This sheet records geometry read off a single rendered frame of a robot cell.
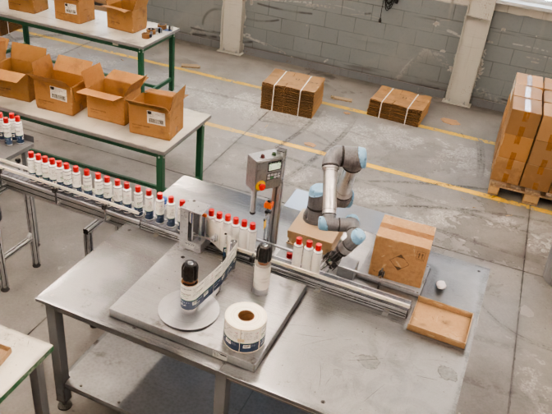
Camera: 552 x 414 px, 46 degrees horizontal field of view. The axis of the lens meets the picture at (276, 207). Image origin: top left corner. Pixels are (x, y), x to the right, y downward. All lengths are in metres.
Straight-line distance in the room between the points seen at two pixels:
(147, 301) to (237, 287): 0.48
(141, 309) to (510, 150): 4.24
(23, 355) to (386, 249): 1.93
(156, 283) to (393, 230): 1.32
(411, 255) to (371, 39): 5.50
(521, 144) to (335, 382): 3.94
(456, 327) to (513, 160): 3.26
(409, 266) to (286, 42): 5.94
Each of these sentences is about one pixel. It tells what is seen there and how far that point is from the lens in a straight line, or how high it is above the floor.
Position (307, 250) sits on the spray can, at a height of 1.04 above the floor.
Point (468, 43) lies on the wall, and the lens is 8.58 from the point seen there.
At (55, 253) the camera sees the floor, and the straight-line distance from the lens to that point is 5.27.
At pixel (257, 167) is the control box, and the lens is 3.44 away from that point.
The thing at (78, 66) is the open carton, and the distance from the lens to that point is 5.73.
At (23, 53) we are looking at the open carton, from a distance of 6.05.
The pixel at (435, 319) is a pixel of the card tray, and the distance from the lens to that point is 3.61.
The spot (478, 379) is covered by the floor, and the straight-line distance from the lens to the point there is 4.62.
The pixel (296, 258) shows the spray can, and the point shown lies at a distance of 3.60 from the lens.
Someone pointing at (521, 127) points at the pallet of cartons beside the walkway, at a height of 0.73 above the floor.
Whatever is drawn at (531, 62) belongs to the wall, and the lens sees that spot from 8.64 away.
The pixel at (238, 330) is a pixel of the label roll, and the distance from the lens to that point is 3.04.
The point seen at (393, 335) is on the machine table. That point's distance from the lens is 3.45.
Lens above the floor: 3.09
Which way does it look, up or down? 32 degrees down
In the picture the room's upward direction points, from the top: 6 degrees clockwise
